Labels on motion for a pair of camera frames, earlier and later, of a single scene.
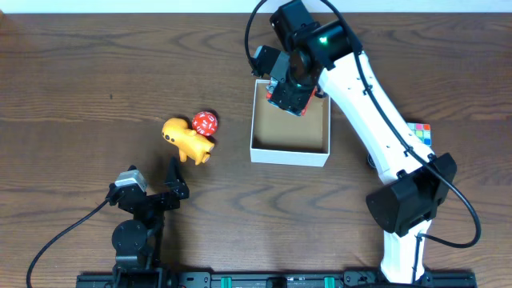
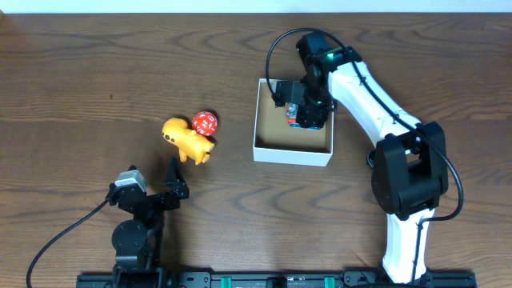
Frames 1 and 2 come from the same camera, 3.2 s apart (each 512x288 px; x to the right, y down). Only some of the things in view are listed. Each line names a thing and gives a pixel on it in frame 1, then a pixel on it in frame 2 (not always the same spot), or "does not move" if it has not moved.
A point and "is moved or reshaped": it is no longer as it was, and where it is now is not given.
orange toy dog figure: x=190 y=144 does not move
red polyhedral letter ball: x=205 y=122 does not move
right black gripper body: x=289 y=101 -> x=309 y=117
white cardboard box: x=281 y=137 does not move
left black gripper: x=154 y=199 does not move
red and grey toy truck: x=270 y=87 is moved or reshaped
